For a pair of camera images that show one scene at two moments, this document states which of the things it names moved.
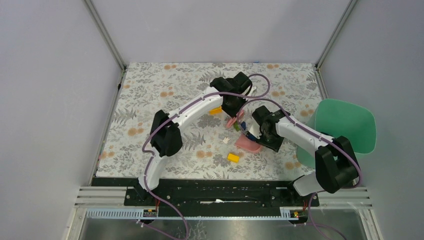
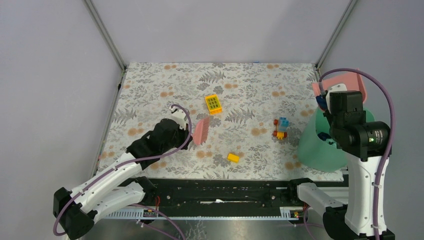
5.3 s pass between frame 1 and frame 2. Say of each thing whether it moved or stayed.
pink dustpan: moved
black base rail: stayed
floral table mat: stayed
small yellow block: stayed
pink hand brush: moved
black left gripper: moved
